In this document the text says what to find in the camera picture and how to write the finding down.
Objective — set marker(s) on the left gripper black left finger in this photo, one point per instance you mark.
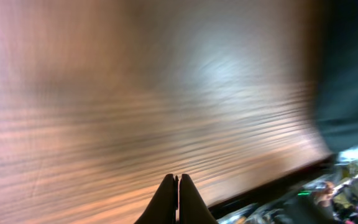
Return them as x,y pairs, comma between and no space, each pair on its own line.
164,204

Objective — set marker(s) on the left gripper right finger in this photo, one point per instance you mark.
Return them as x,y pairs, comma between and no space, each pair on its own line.
192,209

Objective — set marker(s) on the black shorts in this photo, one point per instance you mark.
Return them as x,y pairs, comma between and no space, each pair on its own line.
336,108

